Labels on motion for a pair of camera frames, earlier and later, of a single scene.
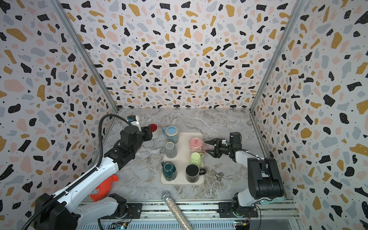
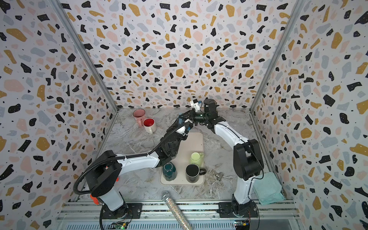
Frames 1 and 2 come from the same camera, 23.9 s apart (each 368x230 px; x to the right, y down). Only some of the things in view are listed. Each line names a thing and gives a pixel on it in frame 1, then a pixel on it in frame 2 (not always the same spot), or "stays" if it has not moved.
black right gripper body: [225, 149] → [199, 118]
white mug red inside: [155, 130] → [149, 124]
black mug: [192, 172] stays
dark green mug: [169, 172] stays
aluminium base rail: [203, 215] stays
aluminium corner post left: [85, 52] stays
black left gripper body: [145, 135] → [178, 138]
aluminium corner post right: [297, 8] stays
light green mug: [197, 158] stays
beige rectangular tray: [182, 160] stays
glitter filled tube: [181, 216] stays
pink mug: [196, 145] → [139, 114]
